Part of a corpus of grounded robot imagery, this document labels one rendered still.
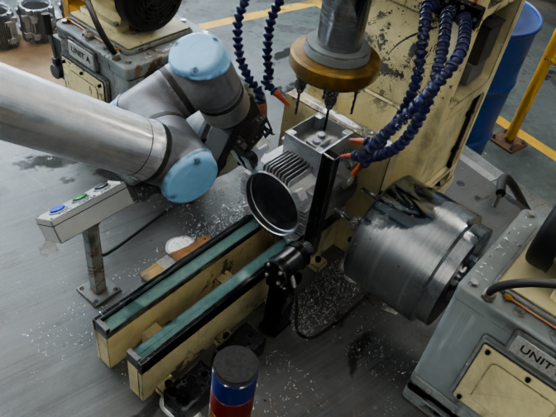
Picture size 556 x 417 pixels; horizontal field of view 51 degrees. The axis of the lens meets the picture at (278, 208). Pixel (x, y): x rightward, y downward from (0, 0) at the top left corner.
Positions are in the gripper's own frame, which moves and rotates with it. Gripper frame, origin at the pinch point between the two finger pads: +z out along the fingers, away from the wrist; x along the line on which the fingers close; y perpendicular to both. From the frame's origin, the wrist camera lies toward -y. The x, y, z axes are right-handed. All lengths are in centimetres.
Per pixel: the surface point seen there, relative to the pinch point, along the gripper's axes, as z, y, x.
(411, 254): -1.7, 3.1, -38.8
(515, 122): 199, 158, 1
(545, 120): 235, 190, -5
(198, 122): -1.3, 2.2, 16.7
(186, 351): 5.6, -37.0, -13.1
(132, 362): -4.8, -43.8, -10.7
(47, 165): 18, -26, 59
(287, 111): 9.6, 19.4, 7.7
